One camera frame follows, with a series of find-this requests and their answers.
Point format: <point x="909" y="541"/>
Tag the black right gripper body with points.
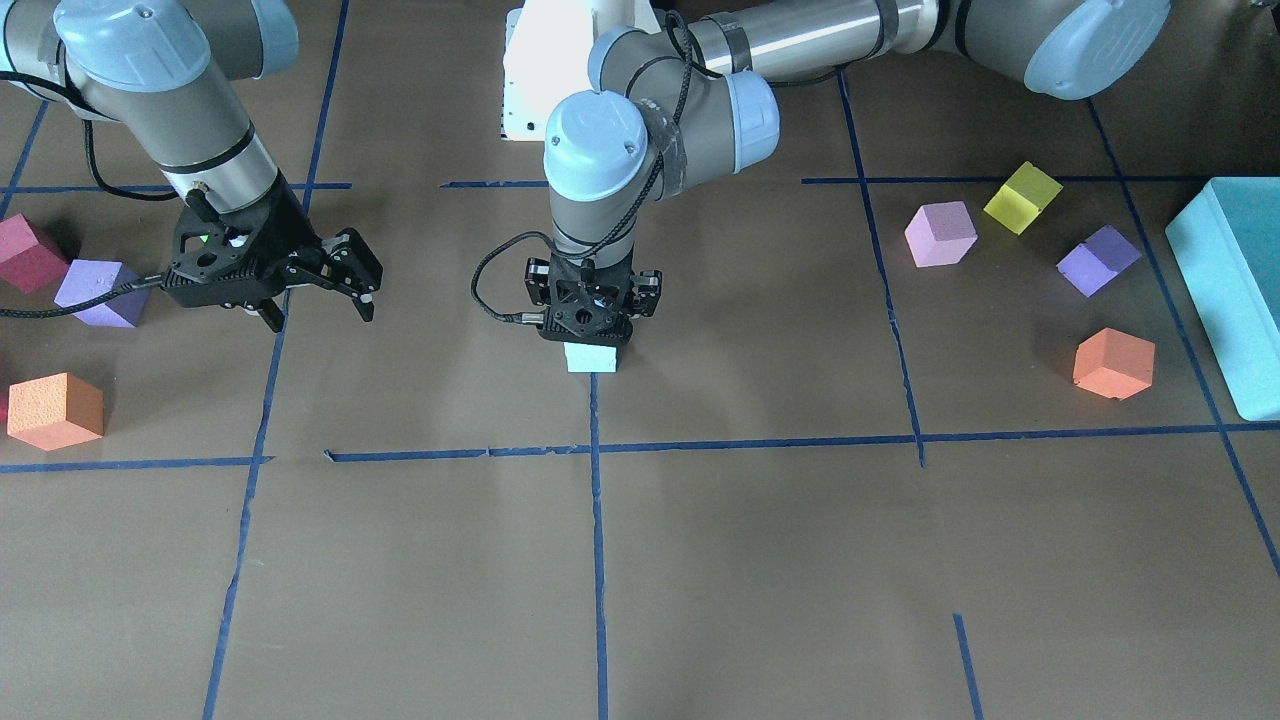
<point x="287" y="231"/>

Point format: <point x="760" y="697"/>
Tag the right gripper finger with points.
<point x="365" y="307"/>

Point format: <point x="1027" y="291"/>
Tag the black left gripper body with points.
<point x="647" y="290"/>

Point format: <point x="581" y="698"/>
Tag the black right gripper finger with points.
<point x="273" y="316"/>

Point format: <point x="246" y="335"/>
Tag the light blue block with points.
<point x="585" y="359"/>

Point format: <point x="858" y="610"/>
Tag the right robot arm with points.
<point x="165" y="70"/>

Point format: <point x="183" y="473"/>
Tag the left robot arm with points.
<point x="665" y="111"/>

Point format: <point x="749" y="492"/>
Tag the purple foam block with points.
<point x="1098" y="260"/>
<point x="88" y="279"/>

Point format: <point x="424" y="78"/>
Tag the crimson foam block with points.
<point x="29" y="259"/>

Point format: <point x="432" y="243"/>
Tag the pink foam block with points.
<point x="941" y="233"/>

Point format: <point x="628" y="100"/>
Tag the yellow foam block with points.
<point x="1022" y="198"/>

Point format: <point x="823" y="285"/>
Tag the teal plastic bin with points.
<point x="1226" y="242"/>

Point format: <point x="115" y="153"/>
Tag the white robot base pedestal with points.
<point x="546" y="55"/>

